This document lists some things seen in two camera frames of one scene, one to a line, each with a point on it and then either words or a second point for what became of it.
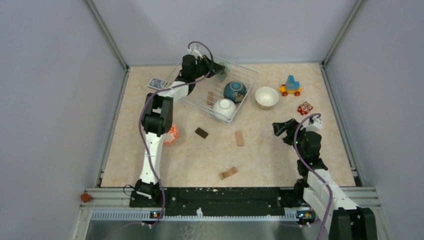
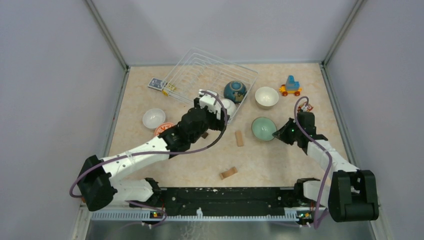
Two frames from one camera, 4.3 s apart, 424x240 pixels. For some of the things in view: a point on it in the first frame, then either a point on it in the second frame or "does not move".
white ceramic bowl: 225,108 does not move
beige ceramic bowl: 266,97 does not move
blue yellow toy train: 291,87 does not move
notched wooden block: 228,173 does not move
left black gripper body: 193,74 -> 211,122
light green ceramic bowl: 223,74 -> 262,128
